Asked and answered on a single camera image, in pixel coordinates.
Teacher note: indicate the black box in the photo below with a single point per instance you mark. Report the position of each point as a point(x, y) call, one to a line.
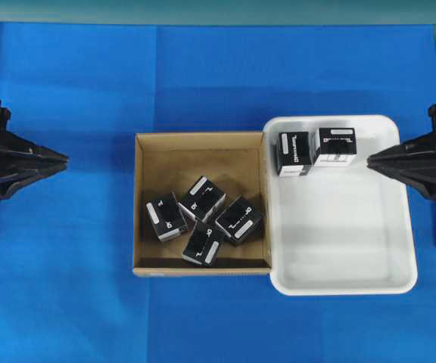
point(166, 217)
point(203, 244)
point(293, 154)
point(334, 147)
point(202, 200)
point(239, 220)

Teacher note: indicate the brown cardboard box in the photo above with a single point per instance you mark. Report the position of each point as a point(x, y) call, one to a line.
point(236, 162)

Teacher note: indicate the white plastic tray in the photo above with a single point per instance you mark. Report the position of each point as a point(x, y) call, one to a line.
point(339, 230)

